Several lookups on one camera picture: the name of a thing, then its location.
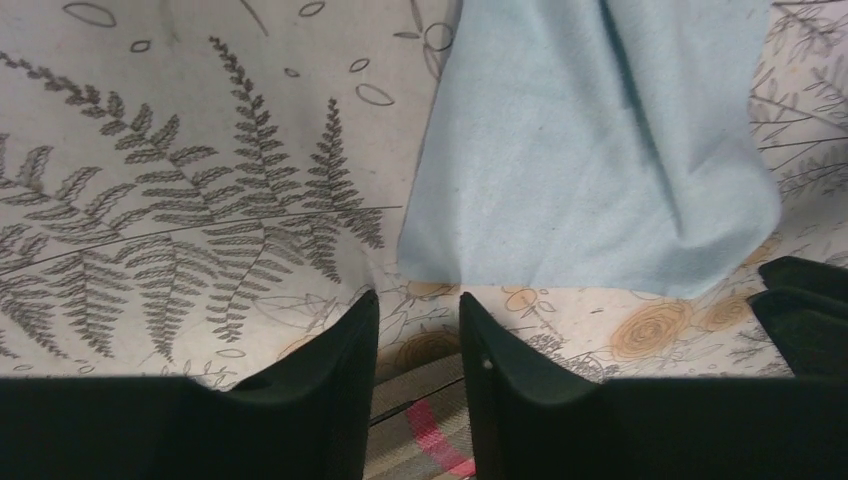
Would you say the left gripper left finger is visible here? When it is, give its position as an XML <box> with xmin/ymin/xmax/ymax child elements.
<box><xmin>1</xmin><ymin>291</ymin><xmax>379</xmax><ymax>479</ymax></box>

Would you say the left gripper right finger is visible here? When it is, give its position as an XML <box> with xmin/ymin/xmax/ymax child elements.
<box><xmin>459</xmin><ymin>294</ymin><xmax>847</xmax><ymax>479</ymax></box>

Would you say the plaid glasses case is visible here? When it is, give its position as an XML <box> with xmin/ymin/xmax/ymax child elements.
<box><xmin>363</xmin><ymin>354</ymin><xmax>476</xmax><ymax>480</ymax></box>

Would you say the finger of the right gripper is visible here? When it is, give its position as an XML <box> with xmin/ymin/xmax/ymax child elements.
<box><xmin>748</xmin><ymin>256</ymin><xmax>847</xmax><ymax>378</ymax></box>

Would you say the blue cleaning cloth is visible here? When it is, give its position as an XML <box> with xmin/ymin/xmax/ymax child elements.
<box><xmin>397</xmin><ymin>1</ymin><xmax>782</xmax><ymax>298</ymax></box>

